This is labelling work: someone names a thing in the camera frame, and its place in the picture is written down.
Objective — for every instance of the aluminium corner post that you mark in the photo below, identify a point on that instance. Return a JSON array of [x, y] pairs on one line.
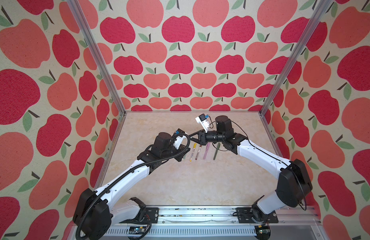
[[311, 26], [96, 53]]

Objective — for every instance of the dark green pen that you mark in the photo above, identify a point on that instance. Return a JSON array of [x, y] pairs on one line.
[[217, 149]]

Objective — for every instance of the white pen brown end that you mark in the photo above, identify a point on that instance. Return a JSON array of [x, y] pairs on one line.
[[198, 152]]

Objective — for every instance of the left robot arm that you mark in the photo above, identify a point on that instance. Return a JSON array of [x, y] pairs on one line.
[[96, 213]]

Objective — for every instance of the pink pen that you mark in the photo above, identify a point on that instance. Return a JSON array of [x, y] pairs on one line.
[[206, 151]]

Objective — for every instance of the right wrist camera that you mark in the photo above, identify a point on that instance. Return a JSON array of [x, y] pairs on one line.
[[203, 120]]

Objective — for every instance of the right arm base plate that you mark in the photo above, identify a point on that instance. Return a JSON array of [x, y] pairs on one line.
[[250, 216]]

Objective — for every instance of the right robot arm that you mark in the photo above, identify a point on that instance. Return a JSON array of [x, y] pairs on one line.
[[293, 181]]

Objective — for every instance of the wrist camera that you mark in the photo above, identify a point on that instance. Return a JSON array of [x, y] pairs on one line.
[[203, 120], [178, 139]]

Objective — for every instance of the white pen yellow tip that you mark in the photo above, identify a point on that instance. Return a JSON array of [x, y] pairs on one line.
[[192, 152]]

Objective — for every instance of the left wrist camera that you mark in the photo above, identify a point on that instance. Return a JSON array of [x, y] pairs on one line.
[[178, 139]]

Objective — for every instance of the aluminium front rail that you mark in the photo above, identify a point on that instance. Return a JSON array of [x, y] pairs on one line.
[[218, 223]]

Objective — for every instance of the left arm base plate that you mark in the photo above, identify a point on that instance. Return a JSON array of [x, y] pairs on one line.
[[145, 215]]

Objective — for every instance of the left aluminium corner post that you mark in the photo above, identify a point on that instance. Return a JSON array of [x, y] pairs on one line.
[[96, 53]]

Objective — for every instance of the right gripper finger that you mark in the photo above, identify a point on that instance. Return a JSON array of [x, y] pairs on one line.
[[195, 140], [196, 133]]

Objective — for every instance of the right aluminium corner post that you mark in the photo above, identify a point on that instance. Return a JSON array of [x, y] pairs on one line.
[[311, 26]]

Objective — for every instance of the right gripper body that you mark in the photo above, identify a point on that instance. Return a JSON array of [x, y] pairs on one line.
[[210, 137]]

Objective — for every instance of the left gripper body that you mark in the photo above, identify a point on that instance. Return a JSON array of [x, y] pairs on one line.
[[177, 154]]

